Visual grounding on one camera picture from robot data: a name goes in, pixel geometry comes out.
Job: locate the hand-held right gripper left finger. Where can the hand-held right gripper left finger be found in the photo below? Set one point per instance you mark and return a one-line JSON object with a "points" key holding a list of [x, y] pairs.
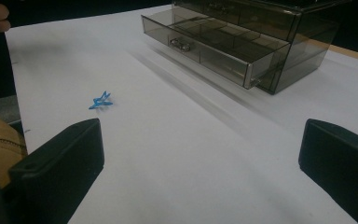
{"points": [[59, 168]]}

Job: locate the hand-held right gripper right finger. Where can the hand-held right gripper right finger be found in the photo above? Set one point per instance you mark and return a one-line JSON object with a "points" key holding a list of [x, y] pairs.
{"points": [[341, 165]]}

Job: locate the blue star-shaped hair clip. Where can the blue star-shaped hair clip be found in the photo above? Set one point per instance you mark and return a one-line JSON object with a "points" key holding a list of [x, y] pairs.
{"points": [[100, 101]]}

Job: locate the smoked clear acrylic drawer organizer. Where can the smoked clear acrylic drawer organizer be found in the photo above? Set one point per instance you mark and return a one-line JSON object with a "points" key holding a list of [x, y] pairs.
{"points": [[304, 43]]}

